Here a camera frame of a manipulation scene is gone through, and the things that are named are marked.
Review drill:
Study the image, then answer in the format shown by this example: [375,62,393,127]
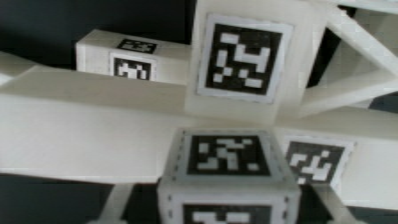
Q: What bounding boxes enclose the white chair back frame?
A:
[0,0,398,210]

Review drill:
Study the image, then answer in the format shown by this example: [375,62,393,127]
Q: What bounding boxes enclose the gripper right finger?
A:
[311,184,368,224]

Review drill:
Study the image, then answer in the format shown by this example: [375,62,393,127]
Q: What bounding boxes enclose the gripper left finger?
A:
[87,183,135,224]

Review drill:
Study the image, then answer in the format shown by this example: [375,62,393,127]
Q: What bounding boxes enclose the white tagged cube part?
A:
[157,128,301,224]

